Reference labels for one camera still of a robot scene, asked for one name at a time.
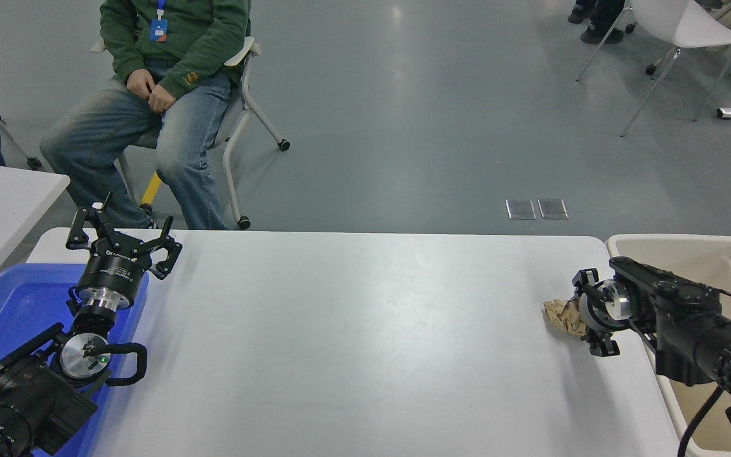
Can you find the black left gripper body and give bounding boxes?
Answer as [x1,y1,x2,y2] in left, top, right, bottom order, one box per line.
[76,241,150,300]

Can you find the tan paper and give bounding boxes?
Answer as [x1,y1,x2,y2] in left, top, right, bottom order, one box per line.
[543,297,589,338]

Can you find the person's left hand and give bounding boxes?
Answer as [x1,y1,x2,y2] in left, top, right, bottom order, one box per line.
[148,84,176,114]

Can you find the person's right hand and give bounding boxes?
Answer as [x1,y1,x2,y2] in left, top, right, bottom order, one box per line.
[126,69,155,98]

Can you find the yellow strip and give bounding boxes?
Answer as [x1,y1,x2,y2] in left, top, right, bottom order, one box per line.
[140,173,162,210]

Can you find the grey chair leg with caster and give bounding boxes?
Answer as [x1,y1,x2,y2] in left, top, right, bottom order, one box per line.
[0,114,43,171]

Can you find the blue plastic tray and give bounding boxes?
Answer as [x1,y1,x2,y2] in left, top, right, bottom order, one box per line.
[0,263,149,457]

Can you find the white office chair on casters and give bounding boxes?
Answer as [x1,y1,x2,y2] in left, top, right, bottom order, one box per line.
[90,36,291,230]

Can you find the blue id badge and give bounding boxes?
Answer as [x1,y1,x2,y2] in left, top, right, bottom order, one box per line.
[150,0,169,43]

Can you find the silver floor outlet plate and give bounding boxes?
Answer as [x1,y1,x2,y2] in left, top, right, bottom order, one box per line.
[506,199,537,221]
[537,199,569,220]

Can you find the large pale plastic bin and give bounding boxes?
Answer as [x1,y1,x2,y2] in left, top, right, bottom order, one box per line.
[605,234,731,457]

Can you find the white shell chair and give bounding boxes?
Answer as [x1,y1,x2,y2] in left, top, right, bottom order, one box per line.
[575,0,731,138]

